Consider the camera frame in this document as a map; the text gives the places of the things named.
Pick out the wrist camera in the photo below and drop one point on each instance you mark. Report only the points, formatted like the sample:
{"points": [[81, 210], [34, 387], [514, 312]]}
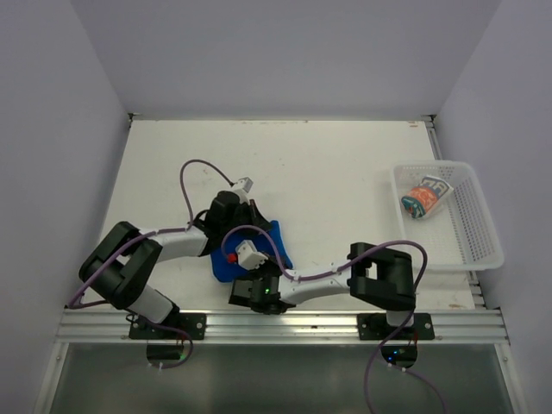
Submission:
{"points": [[247, 256], [244, 184]]}

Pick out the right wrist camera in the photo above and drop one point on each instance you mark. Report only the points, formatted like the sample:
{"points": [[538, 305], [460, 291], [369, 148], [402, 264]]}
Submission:
{"points": [[247, 256]]}

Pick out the rabbit print towel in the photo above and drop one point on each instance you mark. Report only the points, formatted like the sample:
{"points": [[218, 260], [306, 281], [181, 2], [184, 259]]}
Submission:
{"points": [[423, 199]]}

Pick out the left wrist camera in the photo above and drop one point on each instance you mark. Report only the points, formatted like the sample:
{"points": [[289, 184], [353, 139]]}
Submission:
{"points": [[244, 184]]}

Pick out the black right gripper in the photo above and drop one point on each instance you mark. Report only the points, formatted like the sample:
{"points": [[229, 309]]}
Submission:
{"points": [[254, 273]]}

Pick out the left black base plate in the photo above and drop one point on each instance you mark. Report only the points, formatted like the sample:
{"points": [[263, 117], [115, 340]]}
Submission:
{"points": [[177, 325]]}

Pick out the white plastic basket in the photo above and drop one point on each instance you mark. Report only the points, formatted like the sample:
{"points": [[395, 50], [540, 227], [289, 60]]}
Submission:
{"points": [[458, 234]]}

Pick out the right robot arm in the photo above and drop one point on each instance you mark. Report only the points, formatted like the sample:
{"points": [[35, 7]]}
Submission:
{"points": [[379, 275]]}

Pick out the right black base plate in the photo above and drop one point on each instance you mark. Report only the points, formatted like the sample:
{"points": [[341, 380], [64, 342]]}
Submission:
{"points": [[377, 327]]}

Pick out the aluminium mounting rail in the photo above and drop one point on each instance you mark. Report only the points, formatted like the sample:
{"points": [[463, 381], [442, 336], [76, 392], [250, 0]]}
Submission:
{"points": [[296, 327]]}

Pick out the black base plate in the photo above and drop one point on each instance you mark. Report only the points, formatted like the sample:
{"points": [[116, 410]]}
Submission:
{"points": [[377, 327], [177, 325]]}

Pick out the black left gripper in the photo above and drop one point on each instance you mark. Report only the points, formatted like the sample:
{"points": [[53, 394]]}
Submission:
{"points": [[256, 219]]}

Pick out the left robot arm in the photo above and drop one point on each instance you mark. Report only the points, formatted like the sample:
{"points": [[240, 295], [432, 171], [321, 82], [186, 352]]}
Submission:
{"points": [[120, 266]]}

